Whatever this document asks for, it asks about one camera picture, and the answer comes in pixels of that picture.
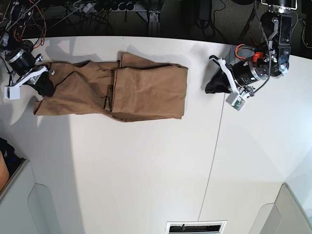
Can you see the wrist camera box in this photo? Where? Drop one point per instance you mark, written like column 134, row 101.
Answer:
column 237, row 101
column 12, row 92

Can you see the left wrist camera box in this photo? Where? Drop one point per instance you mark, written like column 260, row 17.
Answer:
column 237, row 101

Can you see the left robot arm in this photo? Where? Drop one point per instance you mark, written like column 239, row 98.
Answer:
column 269, row 59

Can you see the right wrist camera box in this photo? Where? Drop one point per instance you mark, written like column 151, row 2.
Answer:
column 12, row 92

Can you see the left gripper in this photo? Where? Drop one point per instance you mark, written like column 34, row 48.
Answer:
column 244, row 73

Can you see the brown t-shirt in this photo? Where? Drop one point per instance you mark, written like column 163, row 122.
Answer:
column 128, row 90

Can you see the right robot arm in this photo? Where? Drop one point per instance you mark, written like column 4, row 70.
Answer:
column 14, row 18

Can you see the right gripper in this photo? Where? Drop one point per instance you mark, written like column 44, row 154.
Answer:
column 26, row 69

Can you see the orange object at left edge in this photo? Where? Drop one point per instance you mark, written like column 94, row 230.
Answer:
column 4, row 173

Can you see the black power strip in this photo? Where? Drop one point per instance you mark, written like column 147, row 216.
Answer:
column 107, row 5

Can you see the aluminium frame post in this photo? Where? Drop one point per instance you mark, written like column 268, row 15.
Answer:
column 153, row 23

